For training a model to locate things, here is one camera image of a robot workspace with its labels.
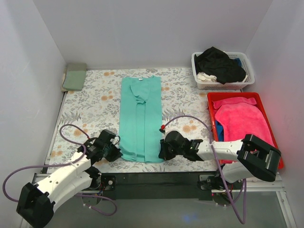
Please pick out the white plastic basket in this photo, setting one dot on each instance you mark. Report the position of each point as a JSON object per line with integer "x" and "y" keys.
{"x": 249, "y": 79}

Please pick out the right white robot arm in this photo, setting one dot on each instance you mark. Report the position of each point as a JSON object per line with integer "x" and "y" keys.
{"x": 250, "y": 157}

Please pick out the aluminium rail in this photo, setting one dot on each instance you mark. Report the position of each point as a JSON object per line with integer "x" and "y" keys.
{"x": 257, "y": 185}

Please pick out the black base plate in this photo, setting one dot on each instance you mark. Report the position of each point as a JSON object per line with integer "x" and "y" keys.
{"x": 153, "y": 185}

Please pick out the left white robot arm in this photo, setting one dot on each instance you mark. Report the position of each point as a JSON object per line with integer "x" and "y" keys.
{"x": 38, "y": 202}

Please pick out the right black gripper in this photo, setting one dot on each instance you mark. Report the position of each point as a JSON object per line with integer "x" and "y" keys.
{"x": 164, "y": 149}

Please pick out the pink towel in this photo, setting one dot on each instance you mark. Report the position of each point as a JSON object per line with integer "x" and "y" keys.
{"x": 240, "y": 116}

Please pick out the blue garment in tray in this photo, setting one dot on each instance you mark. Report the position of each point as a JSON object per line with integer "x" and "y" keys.
{"x": 220, "y": 131}

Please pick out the folded green cloth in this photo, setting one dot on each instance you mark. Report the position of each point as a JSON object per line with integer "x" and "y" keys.
{"x": 74, "y": 77}

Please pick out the black garment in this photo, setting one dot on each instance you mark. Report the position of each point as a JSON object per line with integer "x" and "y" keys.
{"x": 216, "y": 62}

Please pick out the teal t shirt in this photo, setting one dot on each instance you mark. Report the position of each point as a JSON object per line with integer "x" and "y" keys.
{"x": 140, "y": 119}

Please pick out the floral table mat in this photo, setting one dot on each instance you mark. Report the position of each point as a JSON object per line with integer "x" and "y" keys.
{"x": 96, "y": 107}

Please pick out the white garment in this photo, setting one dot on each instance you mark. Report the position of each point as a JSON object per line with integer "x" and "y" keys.
{"x": 205, "y": 78}

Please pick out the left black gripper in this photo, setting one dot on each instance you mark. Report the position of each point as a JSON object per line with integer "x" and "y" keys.
{"x": 113, "y": 152}

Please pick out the blue garment in basket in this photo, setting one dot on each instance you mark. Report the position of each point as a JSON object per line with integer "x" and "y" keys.
{"x": 239, "y": 63}

